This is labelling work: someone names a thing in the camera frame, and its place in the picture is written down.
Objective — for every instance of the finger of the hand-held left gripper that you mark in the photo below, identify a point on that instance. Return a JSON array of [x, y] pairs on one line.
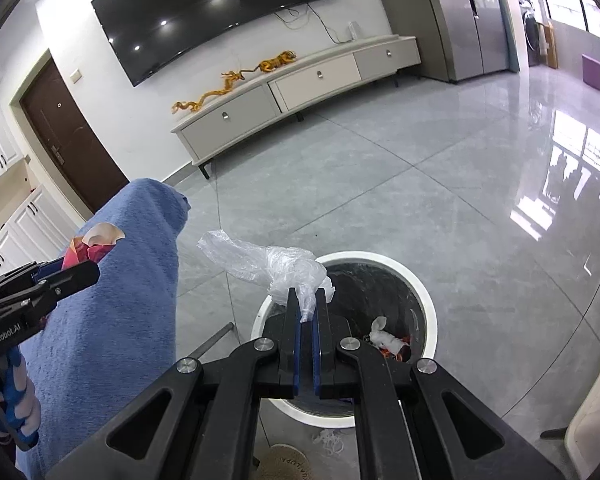
[[72, 280], [15, 280]]

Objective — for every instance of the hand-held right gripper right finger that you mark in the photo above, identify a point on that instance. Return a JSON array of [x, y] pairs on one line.
[[320, 360]]

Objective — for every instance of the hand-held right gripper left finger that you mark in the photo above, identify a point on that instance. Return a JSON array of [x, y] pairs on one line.
[[294, 360]]

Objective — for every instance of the small red wrapper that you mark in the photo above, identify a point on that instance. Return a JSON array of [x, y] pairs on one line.
[[92, 250]]

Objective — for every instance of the white paper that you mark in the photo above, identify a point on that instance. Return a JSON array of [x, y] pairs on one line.
[[382, 336]]

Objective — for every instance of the large red snack bag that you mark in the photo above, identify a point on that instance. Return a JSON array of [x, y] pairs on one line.
[[404, 353]]

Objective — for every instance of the white rimmed dustbin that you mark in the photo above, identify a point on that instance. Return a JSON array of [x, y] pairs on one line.
[[365, 285]]

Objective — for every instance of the clear plastic bag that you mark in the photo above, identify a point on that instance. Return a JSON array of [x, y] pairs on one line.
[[280, 270]]

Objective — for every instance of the person's left hand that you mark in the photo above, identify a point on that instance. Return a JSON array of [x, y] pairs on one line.
[[15, 400]]

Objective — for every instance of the white lower cabinets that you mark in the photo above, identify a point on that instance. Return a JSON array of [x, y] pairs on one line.
[[25, 230]]

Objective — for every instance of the blue fluffy blanket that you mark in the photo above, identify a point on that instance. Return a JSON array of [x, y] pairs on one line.
[[120, 335]]

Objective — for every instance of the grey table leg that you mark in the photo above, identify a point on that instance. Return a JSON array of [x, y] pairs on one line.
[[210, 342]]

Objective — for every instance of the beige slipper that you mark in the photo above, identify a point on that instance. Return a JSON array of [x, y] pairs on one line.
[[287, 462]]

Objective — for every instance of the dark brown door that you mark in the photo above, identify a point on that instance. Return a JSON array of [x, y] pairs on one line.
[[70, 135]]

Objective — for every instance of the long gold dragon ornament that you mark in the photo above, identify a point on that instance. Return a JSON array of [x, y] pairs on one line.
[[205, 99]]

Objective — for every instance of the grey and cream television stand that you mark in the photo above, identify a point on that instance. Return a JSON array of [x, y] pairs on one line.
[[240, 120]]

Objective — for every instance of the small gold dragon ornament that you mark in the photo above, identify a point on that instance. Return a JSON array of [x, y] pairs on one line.
[[234, 79]]

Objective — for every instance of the beige chair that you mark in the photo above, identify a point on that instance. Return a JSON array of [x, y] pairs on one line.
[[595, 425]]

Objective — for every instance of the gold tiger ornament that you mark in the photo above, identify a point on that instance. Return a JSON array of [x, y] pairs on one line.
[[277, 61]]

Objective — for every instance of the grey tall cabinet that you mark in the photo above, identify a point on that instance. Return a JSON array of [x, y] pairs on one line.
[[435, 20]]

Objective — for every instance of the silver refrigerator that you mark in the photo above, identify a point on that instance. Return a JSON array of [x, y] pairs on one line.
[[480, 20]]

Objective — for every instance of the brown cardboard box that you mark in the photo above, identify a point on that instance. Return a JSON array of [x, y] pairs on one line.
[[550, 45]]

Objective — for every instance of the washing machine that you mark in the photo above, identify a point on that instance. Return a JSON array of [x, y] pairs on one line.
[[531, 30]]

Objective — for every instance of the purple box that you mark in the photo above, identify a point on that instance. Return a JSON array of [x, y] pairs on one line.
[[592, 72]]

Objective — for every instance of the beige wall switch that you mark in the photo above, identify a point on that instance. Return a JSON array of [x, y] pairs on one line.
[[76, 75]]

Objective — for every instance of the black wall television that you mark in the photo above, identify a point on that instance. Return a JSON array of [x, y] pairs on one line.
[[205, 10]]

